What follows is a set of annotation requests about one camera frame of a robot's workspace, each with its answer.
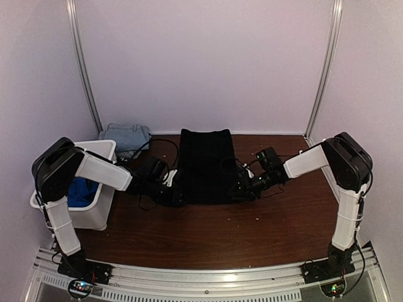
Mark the front aluminium rail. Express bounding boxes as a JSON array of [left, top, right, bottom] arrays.
[[23, 242, 385, 302]]

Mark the folded grey button shirt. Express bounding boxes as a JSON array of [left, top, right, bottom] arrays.
[[116, 150, 142, 161]]

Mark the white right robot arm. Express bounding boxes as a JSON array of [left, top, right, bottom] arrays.
[[229, 131, 373, 251]]

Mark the black garment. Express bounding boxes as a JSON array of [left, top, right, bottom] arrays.
[[178, 129, 243, 205]]

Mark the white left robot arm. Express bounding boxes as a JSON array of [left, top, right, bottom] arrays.
[[31, 137, 184, 279]]

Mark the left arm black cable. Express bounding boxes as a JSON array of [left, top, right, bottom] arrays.
[[125, 138, 180, 171]]

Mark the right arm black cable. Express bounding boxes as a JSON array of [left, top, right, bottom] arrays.
[[220, 157, 262, 176]]

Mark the white plastic laundry bin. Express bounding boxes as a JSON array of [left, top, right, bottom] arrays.
[[30, 139, 117, 232]]

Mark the light blue denim skirt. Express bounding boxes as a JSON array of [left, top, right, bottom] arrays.
[[98, 123, 151, 152]]

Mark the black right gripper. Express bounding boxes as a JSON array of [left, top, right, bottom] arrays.
[[228, 170, 277, 201]]

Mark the right aluminium frame post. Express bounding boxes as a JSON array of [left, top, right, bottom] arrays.
[[304, 0, 344, 141]]

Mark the left aluminium frame post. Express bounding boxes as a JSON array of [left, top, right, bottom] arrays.
[[65, 0, 103, 133]]

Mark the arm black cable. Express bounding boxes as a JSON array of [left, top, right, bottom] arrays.
[[125, 138, 180, 171], [220, 157, 262, 176]]

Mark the blue garment in bin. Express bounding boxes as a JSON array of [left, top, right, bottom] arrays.
[[67, 177, 99, 208]]

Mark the aluminium frame post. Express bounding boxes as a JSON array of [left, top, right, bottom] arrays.
[[304, 0, 344, 141], [65, 0, 103, 133]]

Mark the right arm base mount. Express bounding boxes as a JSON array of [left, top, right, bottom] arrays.
[[300, 243, 355, 298]]

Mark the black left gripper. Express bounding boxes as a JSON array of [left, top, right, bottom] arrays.
[[145, 179, 190, 207]]

